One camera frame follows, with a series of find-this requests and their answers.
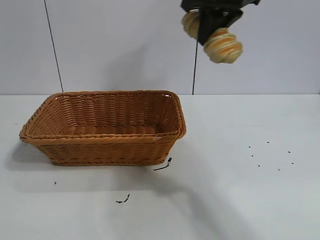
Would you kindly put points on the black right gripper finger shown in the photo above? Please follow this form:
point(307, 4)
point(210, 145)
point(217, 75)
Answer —
point(206, 27)
point(228, 18)

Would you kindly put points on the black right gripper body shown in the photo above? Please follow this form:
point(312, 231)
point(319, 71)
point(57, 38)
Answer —
point(220, 3)

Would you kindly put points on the long striped twisted bread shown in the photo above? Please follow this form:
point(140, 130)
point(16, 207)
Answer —
point(223, 47)

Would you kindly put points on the brown woven wicker basket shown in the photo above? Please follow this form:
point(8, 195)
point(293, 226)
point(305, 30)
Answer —
point(105, 147)

